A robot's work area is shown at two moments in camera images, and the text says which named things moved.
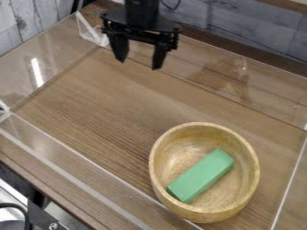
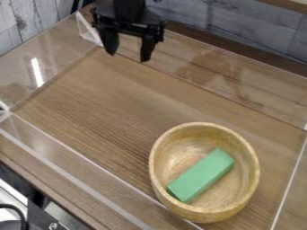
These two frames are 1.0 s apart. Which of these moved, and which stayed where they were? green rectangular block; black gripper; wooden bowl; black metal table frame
Moved: black gripper
Stayed: black metal table frame; green rectangular block; wooden bowl
